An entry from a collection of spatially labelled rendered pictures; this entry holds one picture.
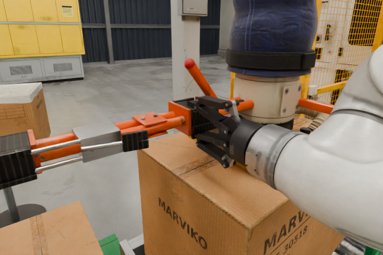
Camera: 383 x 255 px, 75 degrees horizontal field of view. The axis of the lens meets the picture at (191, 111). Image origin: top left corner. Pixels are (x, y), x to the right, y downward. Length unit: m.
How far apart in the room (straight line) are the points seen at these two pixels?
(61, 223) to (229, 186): 0.98
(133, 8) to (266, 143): 11.48
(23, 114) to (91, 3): 9.67
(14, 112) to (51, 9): 6.08
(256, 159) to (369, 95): 0.16
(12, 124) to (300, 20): 1.63
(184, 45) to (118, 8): 9.95
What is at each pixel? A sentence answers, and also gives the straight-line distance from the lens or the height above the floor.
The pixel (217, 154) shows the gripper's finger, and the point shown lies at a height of 1.16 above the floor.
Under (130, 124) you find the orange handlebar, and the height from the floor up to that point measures 1.21.
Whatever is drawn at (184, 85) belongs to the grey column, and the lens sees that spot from 1.68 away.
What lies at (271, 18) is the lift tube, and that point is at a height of 1.41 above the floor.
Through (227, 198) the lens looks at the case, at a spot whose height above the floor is 1.07.
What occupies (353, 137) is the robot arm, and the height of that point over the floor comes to 1.27.
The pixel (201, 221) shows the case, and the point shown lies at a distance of 0.57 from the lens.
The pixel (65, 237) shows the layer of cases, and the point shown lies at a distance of 1.30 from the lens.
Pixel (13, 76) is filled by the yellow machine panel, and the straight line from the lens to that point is 7.82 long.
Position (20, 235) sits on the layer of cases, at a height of 0.54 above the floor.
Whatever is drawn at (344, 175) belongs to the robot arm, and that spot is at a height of 1.24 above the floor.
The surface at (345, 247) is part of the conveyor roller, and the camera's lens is 1.31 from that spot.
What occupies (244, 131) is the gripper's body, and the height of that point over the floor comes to 1.23.
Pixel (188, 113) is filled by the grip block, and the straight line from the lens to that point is 0.51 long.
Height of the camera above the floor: 1.39
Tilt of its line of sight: 18 degrees down
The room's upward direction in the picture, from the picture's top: straight up
